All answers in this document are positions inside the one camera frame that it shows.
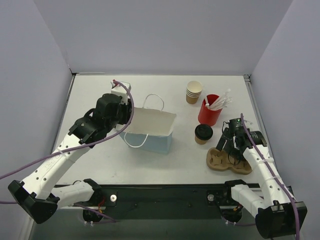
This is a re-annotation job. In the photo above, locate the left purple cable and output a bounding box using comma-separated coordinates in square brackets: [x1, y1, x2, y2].
[0, 79, 136, 225]

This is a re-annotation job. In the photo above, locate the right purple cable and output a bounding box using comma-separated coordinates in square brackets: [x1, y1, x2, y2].
[224, 113, 301, 240]

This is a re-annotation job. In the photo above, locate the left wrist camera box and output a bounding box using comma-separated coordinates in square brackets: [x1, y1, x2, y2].
[110, 80, 131, 101]

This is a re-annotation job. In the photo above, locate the single black cup lid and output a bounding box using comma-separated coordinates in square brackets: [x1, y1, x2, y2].
[194, 124, 214, 141]

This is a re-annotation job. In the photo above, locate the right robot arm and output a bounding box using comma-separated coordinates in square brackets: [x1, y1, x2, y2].
[216, 116, 308, 240]

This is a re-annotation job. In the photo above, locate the red straw holder cup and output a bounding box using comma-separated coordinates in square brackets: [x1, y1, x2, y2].
[197, 94, 222, 127]

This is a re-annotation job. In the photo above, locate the blue paper bag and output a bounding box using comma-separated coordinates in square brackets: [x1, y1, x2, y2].
[119, 93, 177, 155]

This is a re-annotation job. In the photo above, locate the white wrapped straws bundle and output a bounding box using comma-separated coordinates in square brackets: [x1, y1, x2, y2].
[204, 88, 233, 111]

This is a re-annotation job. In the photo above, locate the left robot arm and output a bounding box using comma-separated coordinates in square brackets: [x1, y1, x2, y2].
[8, 93, 134, 224]

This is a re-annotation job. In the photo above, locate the brown pulp cup carrier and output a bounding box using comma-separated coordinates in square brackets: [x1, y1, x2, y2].
[206, 147, 252, 175]

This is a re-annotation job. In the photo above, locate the purple cable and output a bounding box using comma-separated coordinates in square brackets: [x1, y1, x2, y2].
[224, 113, 301, 240]
[0, 79, 136, 225]

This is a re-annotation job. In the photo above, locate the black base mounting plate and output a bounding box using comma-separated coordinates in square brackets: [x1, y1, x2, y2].
[81, 184, 244, 224]

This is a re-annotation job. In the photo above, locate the stack of brown paper cups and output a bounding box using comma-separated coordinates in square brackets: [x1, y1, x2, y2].
[185, 80, 203, 105]

